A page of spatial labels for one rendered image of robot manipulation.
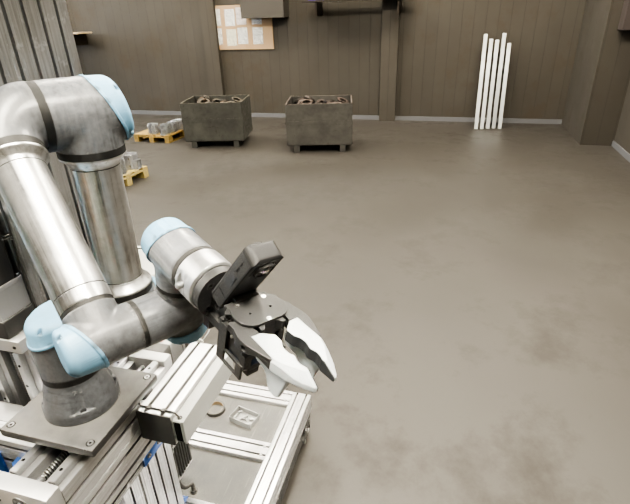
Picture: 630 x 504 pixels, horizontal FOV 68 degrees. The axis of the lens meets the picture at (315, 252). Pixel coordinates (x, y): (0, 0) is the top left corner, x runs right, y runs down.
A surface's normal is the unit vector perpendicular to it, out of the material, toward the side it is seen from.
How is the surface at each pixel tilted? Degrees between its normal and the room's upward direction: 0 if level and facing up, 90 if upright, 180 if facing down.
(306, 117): 90
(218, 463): 0
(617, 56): 90
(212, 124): 90
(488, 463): 0
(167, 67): 90
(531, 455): 0
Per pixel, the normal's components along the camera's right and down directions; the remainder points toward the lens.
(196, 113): -0.05, 0.45
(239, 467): -0.03, -0.89
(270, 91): -0.27, 0.44
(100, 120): 0.67, 0.35
